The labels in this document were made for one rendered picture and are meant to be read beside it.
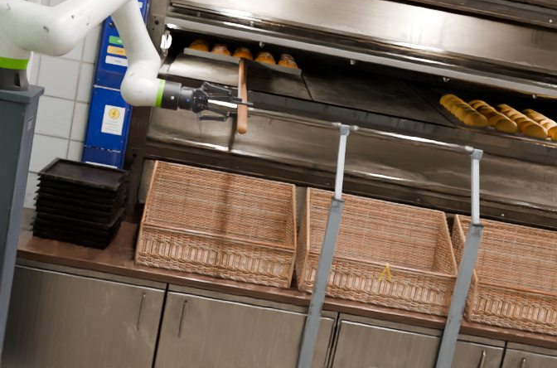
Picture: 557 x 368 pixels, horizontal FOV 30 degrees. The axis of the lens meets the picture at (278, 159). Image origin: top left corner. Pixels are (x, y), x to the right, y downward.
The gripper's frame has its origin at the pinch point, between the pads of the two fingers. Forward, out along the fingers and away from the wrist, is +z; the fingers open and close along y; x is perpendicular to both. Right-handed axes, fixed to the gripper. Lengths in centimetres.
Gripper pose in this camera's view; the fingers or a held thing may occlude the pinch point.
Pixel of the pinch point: (241, 108)
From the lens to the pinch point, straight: 343.5
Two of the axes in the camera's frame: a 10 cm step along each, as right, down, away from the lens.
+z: 9.8, 1.8, 0.7
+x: 0.3, 2.0, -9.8
